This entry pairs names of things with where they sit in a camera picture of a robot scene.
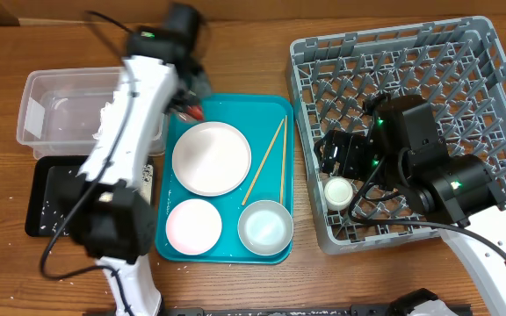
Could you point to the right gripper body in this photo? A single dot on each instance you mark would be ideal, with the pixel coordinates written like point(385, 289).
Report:
point(329, 150)

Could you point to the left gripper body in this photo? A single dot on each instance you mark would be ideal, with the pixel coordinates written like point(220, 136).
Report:
point(194, 90)

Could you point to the red foil wrapper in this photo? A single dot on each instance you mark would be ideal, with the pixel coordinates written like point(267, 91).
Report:
point(194, 113)

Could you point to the white cup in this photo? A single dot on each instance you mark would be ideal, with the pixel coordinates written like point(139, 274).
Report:
point(338, 193)

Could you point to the large pink plate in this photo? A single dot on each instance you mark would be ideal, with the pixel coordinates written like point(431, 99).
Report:
point(211, 159)

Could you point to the wooden chopstick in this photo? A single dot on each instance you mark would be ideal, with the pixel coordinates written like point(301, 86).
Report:
point(283, 164)
point(262, 163)

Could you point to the grey white bowl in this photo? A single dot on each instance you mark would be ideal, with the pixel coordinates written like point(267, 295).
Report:
point(265, 228)

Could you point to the small pink bowl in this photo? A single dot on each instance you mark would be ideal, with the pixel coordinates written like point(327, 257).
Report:
point(193, 227)

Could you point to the white napkin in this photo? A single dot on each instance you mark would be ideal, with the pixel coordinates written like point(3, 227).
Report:
point(104, 117)

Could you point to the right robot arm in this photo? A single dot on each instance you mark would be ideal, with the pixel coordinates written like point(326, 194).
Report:
point(403, 154)

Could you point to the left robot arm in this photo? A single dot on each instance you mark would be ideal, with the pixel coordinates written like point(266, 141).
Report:
point(105, 212)

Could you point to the grey dishwasher rack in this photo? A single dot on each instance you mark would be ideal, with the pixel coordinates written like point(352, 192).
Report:
point(457, 65)

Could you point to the clear plastic bin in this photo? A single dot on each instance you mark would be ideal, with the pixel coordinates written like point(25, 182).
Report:
point(59, 113)

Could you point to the black plastic tray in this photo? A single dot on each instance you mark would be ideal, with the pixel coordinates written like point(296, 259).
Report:
point(43, 214)

